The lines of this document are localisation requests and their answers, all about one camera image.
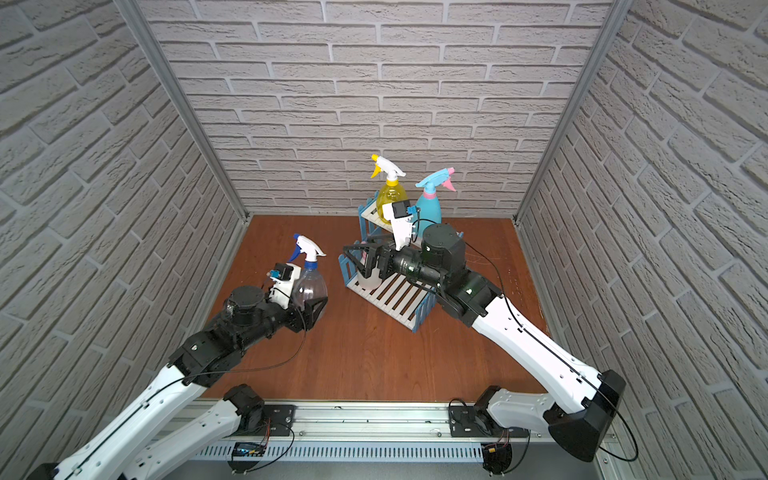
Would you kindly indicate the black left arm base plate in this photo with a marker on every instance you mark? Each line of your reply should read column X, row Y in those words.
column 270, row 419

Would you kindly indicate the pink white spray bottle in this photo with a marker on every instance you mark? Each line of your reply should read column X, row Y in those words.
column 369, row 278

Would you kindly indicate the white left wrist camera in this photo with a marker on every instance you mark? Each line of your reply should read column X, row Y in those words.
column 284, row 275

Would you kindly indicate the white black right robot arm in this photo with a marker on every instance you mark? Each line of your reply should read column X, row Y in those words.
column 580, row 402

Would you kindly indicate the small green circuit board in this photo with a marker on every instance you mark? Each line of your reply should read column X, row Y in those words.
column 248, row 450

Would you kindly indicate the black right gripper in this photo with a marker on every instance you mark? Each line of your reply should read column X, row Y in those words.
column 380, row 261

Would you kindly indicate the aluminium front rail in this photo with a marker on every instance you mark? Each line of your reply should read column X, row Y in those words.
column 374, row 432

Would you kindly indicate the blue white slatted shelf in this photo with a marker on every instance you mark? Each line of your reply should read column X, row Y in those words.
column 390, row 282

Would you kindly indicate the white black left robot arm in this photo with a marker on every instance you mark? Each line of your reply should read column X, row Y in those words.
column 129, row 448

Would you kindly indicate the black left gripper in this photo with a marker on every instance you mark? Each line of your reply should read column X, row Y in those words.
column 309, row 309

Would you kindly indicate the aluminium corner post left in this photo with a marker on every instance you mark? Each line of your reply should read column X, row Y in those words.
column 139, row 26

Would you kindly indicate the teal pink spray bottle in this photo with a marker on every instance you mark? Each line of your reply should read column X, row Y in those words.
column 428, row 205

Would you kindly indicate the aluminium corner post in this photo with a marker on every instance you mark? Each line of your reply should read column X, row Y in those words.
column 612, row 23
column 139, row 26

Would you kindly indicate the aluminium corner post right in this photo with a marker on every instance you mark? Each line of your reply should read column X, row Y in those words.
column 612, row 23

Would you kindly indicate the clear blue spray bottle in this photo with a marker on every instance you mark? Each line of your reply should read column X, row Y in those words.
column 311, row 284

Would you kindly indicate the yellow spray bottle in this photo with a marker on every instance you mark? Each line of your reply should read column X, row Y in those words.
column 392, row 191

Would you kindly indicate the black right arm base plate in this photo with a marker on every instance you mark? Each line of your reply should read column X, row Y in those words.
column 467, row 421

